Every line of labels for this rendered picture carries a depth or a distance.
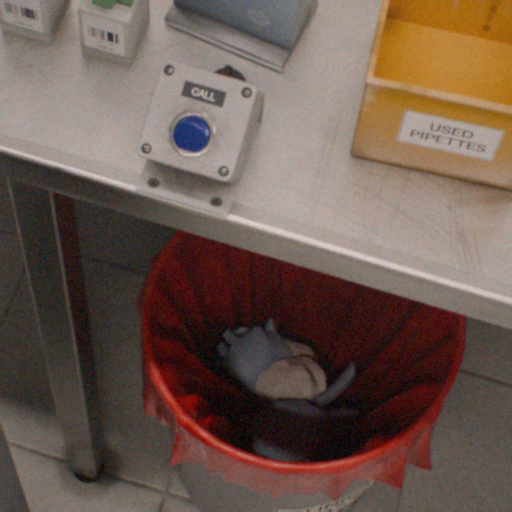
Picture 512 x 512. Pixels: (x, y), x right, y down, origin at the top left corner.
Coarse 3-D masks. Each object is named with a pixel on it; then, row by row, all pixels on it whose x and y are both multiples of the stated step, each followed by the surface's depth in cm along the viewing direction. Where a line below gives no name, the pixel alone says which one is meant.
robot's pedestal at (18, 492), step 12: (0, 420) 92; (0, 432) 93; (0, 444) 94; (0, 456) 95; (0, 468) 96; (12, 468) 100; (0, 480) 97; (12, 480) 102; (0, 492) 99; (12, 492) 103; (0, 504) 100; (12, 504) 104; (24, 504) 109
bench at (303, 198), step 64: (320, 0) 103; (0, 64) 98; (64, 64) 98; (192, 64) 99; (256, 64) 100; (320, 64) 100; (0, 128) 95; (64, 128) 96; (128, 128) 96; (320, 128) 97; (64, 192) 97; (128, 192) 94; (256, 192) 94; (320, 192) 95; (384, 192) 95; (448, 192) 95; (64, 256) 114; (320, 256) 94; (384, 256) 93; (448, 256) 93; (64, 320) 126; (64, 384) 142
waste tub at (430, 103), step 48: (384, 0) 91; (432, 0) 98; (480, 0) 97; (384, 48) 100; (432, 48) 100; (480, 48) 101; (384, 96) 89; (432, 96) 87; (480, 96) 99; (384, 144) 94; (432, 144) 93; (480, 144) 91
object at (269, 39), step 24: (192, 0) 99; (216, 0) 98; (240, 0) 96; (264, 0) 95; (288, 0) 94; (312, 0) 99; (192, 24) 100; (216, 24) 100; (240, 24) 99; (264, 24) 98; (288, 24) 96; (240, 48) 99; (264, 48) 99; (288, 48) 99
